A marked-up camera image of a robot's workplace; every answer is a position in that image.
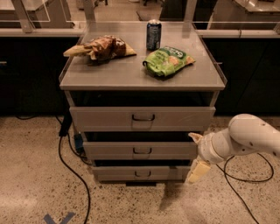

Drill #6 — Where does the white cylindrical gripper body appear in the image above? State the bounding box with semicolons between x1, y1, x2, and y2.
198;129;230;164

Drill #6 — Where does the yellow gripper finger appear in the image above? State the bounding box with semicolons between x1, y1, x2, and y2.
188;132;203;144
186;157;211;184

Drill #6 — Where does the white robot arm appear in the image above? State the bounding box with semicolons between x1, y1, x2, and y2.
187;114;280;184

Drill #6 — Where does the grey drawer cabinet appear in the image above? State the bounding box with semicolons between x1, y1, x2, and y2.
59;20;228;187

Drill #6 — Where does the green chip bag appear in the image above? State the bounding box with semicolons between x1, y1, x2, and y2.
143;46;195;77

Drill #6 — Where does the blue box behind cabinet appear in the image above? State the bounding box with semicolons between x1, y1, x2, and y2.
74;134;83;152

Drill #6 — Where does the blue soda can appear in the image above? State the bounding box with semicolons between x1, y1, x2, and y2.
146;19;162;51

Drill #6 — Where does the brown chip bag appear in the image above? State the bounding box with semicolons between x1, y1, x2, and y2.
63;35;137;60

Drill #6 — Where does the black power adapter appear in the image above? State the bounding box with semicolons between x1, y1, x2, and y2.
59;113;72;137

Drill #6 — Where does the blue tape cross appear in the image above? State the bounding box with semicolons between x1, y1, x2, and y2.
43;212;75;224

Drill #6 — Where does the black cable on right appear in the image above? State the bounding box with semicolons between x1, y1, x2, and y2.
215;152;275;224

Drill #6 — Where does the black cable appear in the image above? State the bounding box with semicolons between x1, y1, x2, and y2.
215;152;275;224
55;115;92;224

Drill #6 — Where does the black cable on left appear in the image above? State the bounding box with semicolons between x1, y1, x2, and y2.
55;115;92;224

